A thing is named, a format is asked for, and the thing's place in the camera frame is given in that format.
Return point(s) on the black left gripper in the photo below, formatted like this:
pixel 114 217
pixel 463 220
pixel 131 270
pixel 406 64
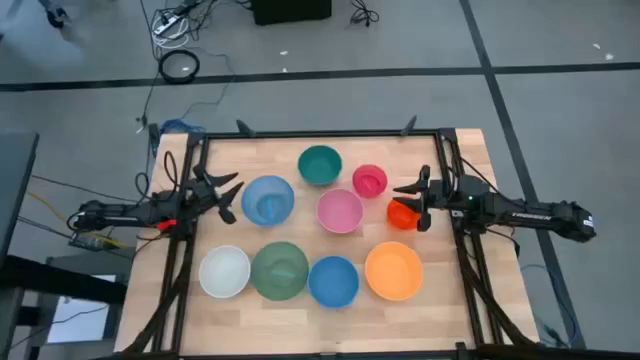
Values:
pixel 202 197

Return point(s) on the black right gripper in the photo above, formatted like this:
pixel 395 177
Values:
pixel 442 195

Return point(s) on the large light blue bowl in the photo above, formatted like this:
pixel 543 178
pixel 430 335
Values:
pixel 267 201

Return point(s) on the pink bowl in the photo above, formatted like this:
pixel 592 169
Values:
pixel 340 211

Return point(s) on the orange bowl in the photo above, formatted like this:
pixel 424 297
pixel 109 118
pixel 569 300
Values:
pixel 394 271

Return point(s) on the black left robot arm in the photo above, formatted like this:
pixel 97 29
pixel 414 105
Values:
pixel 115 216

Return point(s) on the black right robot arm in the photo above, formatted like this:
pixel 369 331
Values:
pixel 525 212

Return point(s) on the small orange-red bowl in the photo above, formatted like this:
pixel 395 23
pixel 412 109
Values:
pixel 400 220

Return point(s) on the small magenta bowl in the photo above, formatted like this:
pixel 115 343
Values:
pixel 370 181

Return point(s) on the red connector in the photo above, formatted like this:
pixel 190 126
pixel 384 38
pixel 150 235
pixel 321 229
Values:
pixel 167 225

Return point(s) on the white bowl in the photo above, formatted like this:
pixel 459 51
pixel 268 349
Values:
pixel 224 271

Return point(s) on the large green bowl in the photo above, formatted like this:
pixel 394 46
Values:
pixel 279 271

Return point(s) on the teal bowl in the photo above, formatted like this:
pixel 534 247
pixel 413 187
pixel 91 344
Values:
pixel 320 165

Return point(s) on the small electronics box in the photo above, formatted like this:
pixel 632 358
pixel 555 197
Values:
pixel 90 241

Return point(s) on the white power strip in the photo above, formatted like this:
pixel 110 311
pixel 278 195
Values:
pixel 167 25

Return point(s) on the white flat panel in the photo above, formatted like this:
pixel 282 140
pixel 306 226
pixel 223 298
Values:
pixel 85 310

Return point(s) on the black side table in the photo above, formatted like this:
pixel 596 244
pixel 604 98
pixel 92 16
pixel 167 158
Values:
pixel 60 282

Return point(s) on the black box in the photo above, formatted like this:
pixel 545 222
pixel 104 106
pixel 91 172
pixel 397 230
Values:
pixel 290 11

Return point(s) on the black desk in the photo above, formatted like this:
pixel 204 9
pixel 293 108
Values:
pixel 15 190

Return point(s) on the black aluminium frame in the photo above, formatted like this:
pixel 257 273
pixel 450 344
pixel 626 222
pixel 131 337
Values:
pixel 320 134

